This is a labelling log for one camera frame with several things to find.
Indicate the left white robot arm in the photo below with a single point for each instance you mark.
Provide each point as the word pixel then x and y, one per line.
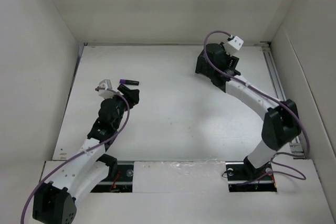
pixel 58 195

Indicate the black two-compartment organizer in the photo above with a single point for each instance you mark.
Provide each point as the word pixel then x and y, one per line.
pixel 203 67

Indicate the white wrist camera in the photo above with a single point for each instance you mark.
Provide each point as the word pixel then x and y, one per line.
pixel 104 88
pixel 233 45

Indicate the aluminium side rail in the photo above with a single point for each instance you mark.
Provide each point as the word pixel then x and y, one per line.
pixel 295 146

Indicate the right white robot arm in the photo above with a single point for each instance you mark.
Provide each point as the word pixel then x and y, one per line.
pixel 281 123

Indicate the black purple-capped marker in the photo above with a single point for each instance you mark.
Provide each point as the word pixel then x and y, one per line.
pixel 129 82

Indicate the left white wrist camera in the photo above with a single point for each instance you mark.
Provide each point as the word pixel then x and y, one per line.
pixel 104 88

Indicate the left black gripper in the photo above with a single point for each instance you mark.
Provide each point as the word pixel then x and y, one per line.
pixel 130 96

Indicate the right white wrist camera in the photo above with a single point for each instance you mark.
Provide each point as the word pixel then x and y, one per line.
pixel 233 45

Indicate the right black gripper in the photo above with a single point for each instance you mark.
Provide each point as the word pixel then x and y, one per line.
pixel 228 56

